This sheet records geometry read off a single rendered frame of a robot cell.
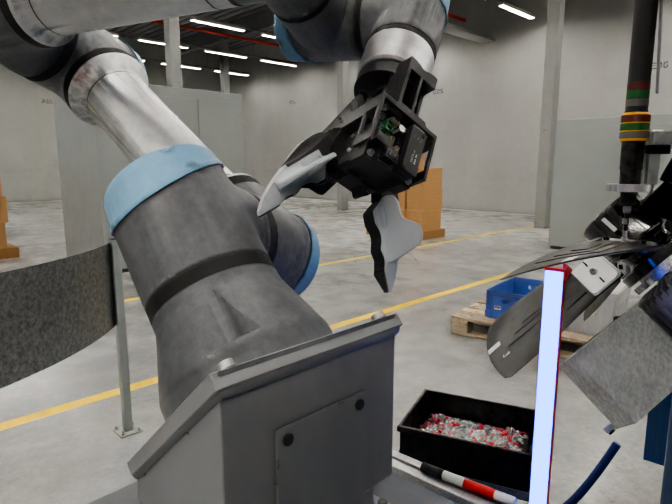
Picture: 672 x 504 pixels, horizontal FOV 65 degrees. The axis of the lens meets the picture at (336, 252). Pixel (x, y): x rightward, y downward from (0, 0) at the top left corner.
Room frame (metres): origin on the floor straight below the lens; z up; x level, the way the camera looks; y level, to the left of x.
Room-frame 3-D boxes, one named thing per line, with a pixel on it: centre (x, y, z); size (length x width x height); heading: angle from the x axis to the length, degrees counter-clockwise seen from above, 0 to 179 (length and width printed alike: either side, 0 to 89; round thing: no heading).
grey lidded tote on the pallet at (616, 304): (3.69, -1.87, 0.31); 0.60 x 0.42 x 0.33; 141
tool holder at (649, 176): (0.89, -0.50, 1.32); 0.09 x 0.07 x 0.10; 84
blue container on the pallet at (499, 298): (4.00, -1.48, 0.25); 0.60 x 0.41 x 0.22; 142
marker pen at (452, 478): (0.68, -0.18, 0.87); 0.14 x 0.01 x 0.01; 53
